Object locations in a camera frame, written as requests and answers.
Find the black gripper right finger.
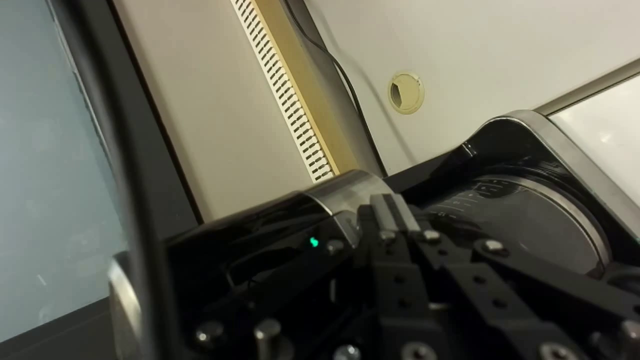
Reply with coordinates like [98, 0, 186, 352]
[382, 191, 640, 360]

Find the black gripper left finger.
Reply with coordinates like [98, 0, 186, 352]
[189, 194, 429, 360]

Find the black silver coffee maker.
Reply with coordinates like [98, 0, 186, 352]
[109, 107, 640, 360]

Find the beige perforated vent strip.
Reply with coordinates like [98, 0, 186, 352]
[229, 0, 388, 186]

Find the white cabinet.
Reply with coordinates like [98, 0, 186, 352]
[302, 0, 640, 208]

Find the beige cable grommet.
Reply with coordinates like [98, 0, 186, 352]
[387, 69, 427, 115]

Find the black power cord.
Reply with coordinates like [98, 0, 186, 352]
[285, 0, 392, 177]

